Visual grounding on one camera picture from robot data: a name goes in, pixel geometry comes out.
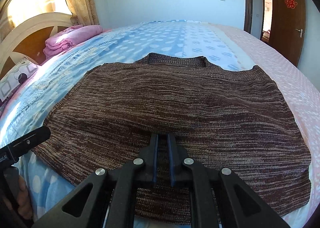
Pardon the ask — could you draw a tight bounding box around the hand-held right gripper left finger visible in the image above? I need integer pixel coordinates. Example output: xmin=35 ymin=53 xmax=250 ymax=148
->
xmin=31 ymin=133 xmax=159 ymax=228

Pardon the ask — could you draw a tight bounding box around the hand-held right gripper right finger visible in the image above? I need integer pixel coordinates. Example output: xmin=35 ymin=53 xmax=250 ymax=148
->
xmin=167 ymin=133 xmax=290 ymax=228

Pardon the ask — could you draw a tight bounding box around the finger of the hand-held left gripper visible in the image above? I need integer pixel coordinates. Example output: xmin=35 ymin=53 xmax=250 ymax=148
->
xmin=10 ymin=126 xmax=51 ymax=160

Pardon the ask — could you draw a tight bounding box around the brown knitted sweater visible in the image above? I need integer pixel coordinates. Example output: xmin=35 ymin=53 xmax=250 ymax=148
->
xmin=32 ymin=52 xmax=312 ymax=226

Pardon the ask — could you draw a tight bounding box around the person's left hand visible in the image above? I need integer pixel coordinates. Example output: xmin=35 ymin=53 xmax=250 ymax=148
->
xmin=14 ymin=176 xmax=33 ymax=221

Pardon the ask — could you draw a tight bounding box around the white patterned pillow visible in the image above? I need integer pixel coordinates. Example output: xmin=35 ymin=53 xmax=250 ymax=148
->
xmin=0 ymin=57 xmax=42 ymax=103

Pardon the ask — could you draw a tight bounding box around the pink folded blanket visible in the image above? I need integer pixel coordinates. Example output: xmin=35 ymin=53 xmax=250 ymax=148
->
xmin=44 ymin=25 xmax=103 ymax=59

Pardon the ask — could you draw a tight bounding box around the white wooden headboard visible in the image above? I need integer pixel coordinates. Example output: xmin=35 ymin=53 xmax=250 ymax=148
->
xmin=0 ymin=12 xmax=76 ymax=81

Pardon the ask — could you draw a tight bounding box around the bed with dotted sheet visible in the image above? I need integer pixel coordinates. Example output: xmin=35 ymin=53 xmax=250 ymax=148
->
xmin=0 ymin=19 xmax=320 ymax=228

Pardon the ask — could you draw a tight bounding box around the brown wooden door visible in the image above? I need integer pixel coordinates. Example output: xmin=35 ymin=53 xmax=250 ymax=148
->
xmin=271 ymin=0 xmax=307 ymax=67

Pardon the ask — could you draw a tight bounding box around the brown door frame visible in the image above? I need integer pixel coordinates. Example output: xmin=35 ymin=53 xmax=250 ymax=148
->
xmin=243 ymin=0 xmax=275 ymax=35

